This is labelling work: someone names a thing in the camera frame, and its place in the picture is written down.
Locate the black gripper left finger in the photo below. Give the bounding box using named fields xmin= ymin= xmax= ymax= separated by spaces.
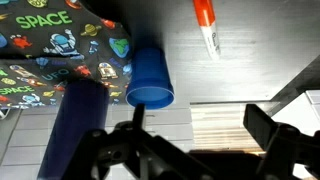
xmin=131 ymin=103 xmax=147 ymax=132

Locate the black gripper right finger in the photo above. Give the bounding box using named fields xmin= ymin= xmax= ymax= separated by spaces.
xmin=242 ymin=103 xmax=280 ymax=153

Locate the white marker pen orange cap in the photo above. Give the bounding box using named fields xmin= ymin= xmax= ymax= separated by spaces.
xmin=192 ymin=0 xmax=222 ymax=62

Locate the blue plastic cup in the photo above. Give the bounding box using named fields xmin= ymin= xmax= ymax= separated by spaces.
xmin=125 ymin=47 xmax=176 ymax=111

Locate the long white drawer cabinet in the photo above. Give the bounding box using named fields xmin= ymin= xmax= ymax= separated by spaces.
xmin=0 ymin=101 xmax=195 ymax=180

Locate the space print dark cloth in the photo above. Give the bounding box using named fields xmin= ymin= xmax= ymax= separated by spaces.
xmin=0 ymin=0 xmax=135 ymax=109

